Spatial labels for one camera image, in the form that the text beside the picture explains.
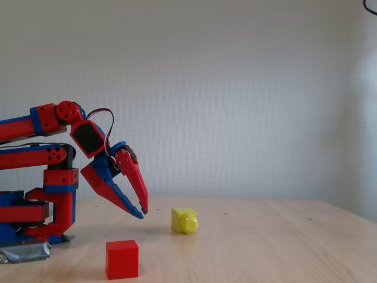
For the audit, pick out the red cube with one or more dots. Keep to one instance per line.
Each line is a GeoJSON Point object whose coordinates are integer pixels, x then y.
{"type": "Point", "coordinates": [122, 259]}

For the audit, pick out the yellow block with round stud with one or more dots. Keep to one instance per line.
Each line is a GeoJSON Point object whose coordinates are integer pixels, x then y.
{"type": "Point", "coordinates": [184, 221]}

